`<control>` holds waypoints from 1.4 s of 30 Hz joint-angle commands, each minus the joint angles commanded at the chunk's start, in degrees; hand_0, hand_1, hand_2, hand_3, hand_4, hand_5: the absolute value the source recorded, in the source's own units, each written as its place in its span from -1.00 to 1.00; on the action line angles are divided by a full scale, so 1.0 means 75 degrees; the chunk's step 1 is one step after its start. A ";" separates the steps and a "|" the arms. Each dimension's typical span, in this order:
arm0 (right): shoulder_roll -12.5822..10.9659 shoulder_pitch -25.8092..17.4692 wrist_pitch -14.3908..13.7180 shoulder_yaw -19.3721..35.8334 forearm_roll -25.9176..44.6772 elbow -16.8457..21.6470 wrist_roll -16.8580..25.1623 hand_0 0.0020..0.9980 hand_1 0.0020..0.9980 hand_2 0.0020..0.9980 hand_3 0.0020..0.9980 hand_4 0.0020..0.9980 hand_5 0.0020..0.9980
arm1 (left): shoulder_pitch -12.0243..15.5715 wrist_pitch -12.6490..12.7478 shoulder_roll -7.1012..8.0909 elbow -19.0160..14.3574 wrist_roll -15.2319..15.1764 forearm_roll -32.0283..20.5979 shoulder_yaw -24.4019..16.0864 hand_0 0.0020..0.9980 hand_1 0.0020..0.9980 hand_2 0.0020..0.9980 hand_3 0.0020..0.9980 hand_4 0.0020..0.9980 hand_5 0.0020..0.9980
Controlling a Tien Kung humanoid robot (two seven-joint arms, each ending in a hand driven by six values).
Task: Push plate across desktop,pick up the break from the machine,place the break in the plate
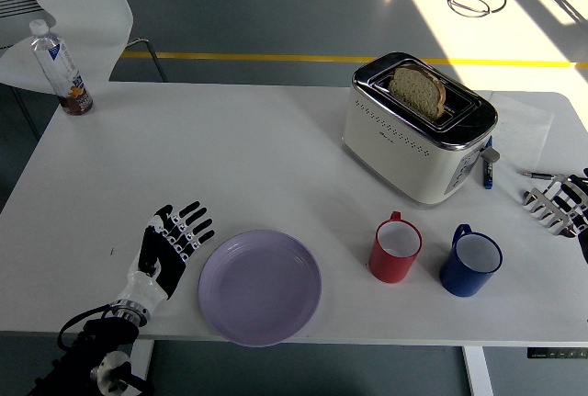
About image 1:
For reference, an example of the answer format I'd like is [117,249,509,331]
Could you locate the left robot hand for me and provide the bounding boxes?
[111,201,217,313]

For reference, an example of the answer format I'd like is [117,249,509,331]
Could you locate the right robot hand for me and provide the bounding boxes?
[553,167,588,265]

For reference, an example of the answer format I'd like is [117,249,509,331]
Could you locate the purple plate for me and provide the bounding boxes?
[198,229,322,347]

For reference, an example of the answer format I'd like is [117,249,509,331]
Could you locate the slice of bread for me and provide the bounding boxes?
[388,63,447,120]

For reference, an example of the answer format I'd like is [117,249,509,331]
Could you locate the metal toast rack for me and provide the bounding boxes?
[521,175,581,237]

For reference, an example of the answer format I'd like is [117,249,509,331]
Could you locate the silver pen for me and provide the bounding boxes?
[521,170,569,183]

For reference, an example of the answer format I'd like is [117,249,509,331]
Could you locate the white paper sheet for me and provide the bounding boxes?
[489,92,557,171]

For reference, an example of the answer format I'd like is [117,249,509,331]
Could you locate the blue marker pen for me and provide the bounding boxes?
[481,136,496,190]

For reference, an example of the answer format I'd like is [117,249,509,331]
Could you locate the white table leg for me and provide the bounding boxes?
[130,339,155,396]
[461,347,495,396]

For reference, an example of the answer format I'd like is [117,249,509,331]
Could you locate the blue mug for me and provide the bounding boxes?
[438,223,503,299]

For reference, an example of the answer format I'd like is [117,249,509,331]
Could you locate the black table control panel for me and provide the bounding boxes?
[526,347,588,360]

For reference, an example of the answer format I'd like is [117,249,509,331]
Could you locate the cream toaster with chrome lid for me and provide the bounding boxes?
[342,51,501,208]

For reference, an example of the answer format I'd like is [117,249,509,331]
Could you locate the red mug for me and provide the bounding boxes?
[368,211,423,285]

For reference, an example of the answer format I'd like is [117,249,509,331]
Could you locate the clear plastic drink bottle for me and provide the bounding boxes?
[28,19,95,116]

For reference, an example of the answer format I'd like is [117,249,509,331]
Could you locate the yellow floor tape line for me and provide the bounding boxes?
[121,51,588,69]

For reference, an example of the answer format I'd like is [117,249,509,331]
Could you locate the white chair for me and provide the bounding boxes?
[0,0,169,94]

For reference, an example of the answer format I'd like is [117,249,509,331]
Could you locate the white slatted rack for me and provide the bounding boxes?
[0,0,47,51]

